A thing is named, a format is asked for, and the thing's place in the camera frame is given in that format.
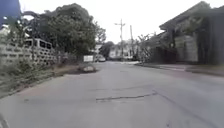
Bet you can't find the concrete kerb strip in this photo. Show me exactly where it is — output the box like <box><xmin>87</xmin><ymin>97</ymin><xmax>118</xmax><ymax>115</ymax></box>
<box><xmin>134</xmin><ymin>62</ymin><xmax>224</xmax><ymax>78</ymax></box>

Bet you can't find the utility pole with crossarm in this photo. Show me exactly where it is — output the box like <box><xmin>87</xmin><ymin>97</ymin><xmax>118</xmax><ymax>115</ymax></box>
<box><xmin>114</xmin><ymin>18</ymin><xmax>127</xmax><ymax>61</ymax></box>

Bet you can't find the weedy grass verge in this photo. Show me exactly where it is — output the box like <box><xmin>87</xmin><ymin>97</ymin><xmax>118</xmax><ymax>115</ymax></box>
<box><xmin>0</xmin><ymin>61</ymin><xmax>84</xmax><ymax>99</ymax></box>

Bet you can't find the pile of rubble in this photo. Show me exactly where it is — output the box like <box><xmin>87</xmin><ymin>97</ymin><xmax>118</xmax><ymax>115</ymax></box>
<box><xmin>78</xmin><ymin>64</ymin><xmax>98</xmax><ymax>74</ymax></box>

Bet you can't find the grey block wall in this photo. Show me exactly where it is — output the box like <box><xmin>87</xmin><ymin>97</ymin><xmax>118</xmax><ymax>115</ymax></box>
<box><xmin>0</xmin><ymin>42</ymin><xmax>58</xmax><ymax>67</ymax></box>

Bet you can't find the blue building corner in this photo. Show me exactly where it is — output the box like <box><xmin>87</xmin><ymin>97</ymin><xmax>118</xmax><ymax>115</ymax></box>
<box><xmin>0</xmin><ymin>0</ymin><xmax>22</xmax><ymax>28</ymax></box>

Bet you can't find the dark building with roof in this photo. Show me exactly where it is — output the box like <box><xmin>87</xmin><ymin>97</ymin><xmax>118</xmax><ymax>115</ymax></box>
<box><xmin>150</xmin><ymin>0</ymin><xmax>224</xmax><ymax>66</ymax></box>

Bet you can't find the white sign board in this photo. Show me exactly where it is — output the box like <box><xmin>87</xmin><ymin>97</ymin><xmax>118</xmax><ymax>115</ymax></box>
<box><xmin>83</xmin><ymin>54</ymin><xmax>95</xmax><ymax>63</ymax></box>

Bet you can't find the pale distant building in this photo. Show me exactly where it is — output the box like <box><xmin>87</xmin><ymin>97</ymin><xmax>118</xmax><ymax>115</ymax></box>
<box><xmin>109</xmin><ymin>40</ymin><xmax>138</xmax><ymax>61</ymax></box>

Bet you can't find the large dark green tree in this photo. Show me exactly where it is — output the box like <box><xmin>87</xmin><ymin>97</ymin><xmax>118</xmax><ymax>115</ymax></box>
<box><xmin>33</xmin><ymin>3</ymin><xmax>107</xmax><ymax>58</ymax></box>

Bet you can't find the plain utility pole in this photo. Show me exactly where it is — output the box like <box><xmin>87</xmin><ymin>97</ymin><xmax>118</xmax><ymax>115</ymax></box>
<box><xmin>129</xmin><ymin>24</ymin><xmax>135</xmax><ymax>58</ymax></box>

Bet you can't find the grey concrete road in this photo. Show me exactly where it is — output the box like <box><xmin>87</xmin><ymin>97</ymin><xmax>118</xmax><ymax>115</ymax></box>
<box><xmin>0</xmin><ymin>60</ymin><xmax>224</xmax><ymax>128</ymax></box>

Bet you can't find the small tree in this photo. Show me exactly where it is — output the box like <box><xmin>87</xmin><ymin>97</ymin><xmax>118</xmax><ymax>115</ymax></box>
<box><xmin>99</xmin><ymin>40</ymin><xmax>116</xmax><ymax>60</ymax></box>

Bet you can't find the vehicle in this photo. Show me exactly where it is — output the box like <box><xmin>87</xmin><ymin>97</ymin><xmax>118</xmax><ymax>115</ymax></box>
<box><xmin>94</xmin><ymin>54</ymin><xmax>107</xmax><ymax>63</ymax></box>

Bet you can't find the white van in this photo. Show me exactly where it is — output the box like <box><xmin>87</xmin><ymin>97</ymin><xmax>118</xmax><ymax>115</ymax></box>
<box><xmin>25</xmin><ymin>37</ymin><xmax>54</xmax><ymax>51</ymax></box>

